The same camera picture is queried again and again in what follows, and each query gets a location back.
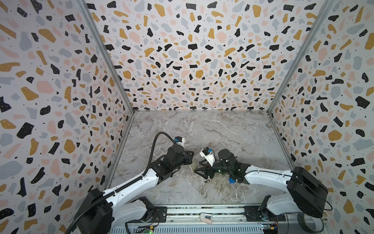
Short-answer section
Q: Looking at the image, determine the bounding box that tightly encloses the black corrugated cable conduit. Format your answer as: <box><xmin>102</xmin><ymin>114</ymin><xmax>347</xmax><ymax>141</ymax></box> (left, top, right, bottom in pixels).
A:
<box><xmin>65</xmin><ymin>131</ymin><xmax>177</xmax><ymax>234</ymax></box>

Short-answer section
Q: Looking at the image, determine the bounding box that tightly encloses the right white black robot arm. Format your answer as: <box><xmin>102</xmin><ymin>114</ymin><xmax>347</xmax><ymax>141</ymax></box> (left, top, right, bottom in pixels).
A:
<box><xmin>191</xmin><ymin>147</ymin><xmax>328</xmax><ymax>218</ymax></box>

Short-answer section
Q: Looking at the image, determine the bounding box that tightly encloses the pink white tag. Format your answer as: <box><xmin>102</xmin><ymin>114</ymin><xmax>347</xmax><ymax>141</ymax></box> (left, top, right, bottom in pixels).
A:
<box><xmin>200</xmin><ymin>213</ymin><xmax>213</xmax><ymax>225</ymax></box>

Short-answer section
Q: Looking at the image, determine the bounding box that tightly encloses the white remote control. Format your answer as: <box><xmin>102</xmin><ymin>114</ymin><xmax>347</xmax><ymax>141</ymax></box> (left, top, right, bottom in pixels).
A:
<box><xmin>190</xmin><ymin>163</ymin><xmax>198</xmax><ymax>173</ymax></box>

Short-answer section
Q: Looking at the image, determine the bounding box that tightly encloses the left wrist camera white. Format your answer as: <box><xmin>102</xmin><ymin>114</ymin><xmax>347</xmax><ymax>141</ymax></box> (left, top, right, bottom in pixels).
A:
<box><xmin>174</xmin><ymin>136</ymin><xmax>185</xmax><ymax>147</ymax></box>

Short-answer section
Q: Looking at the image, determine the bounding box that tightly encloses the blue cube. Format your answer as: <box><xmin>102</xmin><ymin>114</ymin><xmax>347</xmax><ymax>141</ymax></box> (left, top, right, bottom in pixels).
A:
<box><xmin>228</xmin><ymin>177</ymin><xmax>236</xmax><ymax>184</ymax></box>

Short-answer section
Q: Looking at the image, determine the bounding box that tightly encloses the black tape roll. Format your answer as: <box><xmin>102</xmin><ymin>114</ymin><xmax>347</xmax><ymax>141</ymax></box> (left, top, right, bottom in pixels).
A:
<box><xmin>297</xmin><ymin>212</ymin><xmax>325</xmax><ymax>234</ymax></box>

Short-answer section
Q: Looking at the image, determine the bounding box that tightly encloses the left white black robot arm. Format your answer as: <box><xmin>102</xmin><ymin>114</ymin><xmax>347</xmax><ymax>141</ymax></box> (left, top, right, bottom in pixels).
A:
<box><xmin>67</xmin><ymin>144</ymin><xmax>194</xmax><ymax>234</ymax></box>

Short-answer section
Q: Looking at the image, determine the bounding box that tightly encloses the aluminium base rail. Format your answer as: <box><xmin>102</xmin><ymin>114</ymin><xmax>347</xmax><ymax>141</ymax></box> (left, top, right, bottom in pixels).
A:
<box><xmin>81</xmin><ymin>204</ymin><xmax>331</xmax><ymax>234</ymax></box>

